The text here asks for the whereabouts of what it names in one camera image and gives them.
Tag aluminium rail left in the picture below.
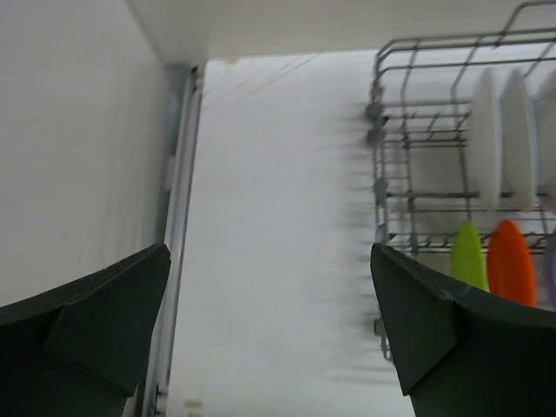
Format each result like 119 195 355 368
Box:
133 64 205 416

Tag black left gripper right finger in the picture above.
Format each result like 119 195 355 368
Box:
370 243 555 416

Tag white plate orange sunburst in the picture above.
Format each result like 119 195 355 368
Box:
534 72 555 196

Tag orange plastic plate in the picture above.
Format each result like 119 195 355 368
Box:
486 220 537 307

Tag green plastic plate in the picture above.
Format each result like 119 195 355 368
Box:
450 220 490 292

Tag white plate blue rim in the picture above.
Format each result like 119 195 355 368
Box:
500 69 538 212

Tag grey wire dish rack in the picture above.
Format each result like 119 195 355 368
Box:
363 0 556 361

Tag white plate black rings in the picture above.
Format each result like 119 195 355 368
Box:
471 65 505 210

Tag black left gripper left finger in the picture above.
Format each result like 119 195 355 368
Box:
1 244 171 416

